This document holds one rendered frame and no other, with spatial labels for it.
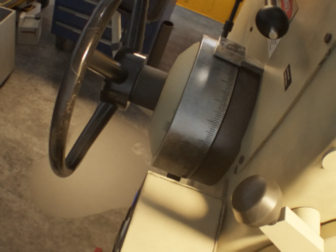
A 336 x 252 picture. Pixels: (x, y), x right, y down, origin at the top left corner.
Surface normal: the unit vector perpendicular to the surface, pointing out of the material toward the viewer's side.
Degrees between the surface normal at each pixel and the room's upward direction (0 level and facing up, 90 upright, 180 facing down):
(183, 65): 61
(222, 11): 90
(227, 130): 56
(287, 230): 90
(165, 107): 75
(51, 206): 0
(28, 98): 0
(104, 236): 0
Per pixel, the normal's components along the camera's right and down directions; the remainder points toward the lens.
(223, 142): -0.09, 0.35
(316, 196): -0.24, 0.69
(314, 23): -0.93, -0.36
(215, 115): 0.02, 0.07
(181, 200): 0.29, -0.62
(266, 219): 0.21, 0.56
